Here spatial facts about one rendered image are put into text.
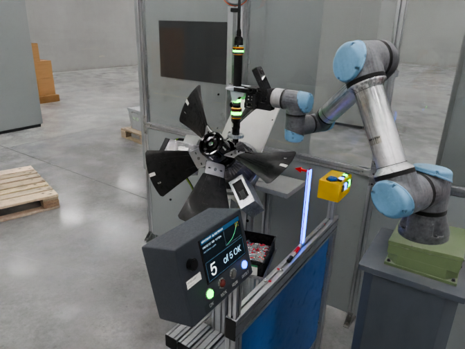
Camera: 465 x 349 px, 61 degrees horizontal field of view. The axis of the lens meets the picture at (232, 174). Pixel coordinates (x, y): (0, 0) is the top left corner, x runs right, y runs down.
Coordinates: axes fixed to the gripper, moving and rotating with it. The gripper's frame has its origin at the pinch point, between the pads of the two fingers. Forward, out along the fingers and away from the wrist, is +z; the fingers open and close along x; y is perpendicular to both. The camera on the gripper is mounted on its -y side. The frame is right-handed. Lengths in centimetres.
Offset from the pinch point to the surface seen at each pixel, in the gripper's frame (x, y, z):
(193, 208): -23, 48, 2
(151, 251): -83, 23, -36
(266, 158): -0.6, 27.5, -18.6
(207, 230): -72, 21, -43
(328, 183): 21, 41, -39
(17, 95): 194, 98, 536
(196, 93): 10.9, 7.6, 27.5
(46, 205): 48, 144, 239
